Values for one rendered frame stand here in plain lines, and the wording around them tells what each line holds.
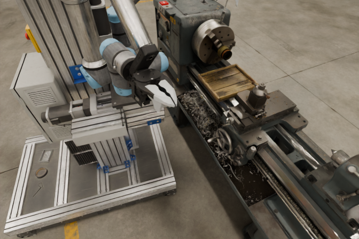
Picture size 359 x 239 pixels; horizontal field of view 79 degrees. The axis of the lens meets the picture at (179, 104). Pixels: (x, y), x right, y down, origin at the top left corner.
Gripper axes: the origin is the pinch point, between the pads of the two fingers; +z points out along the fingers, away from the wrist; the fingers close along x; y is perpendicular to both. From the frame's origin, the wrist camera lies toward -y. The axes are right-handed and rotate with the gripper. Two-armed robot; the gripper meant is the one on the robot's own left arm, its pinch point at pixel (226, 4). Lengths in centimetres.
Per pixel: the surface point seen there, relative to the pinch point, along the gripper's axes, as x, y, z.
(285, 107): -54, -48, 37
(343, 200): -74, -102, 38
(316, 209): -72, -100, 54
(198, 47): 9.8, -16.2, 29.5
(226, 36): -7.4, -3.3, 20.2
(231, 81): -21, -19, 47
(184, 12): 29.0, 3.6, 13.9
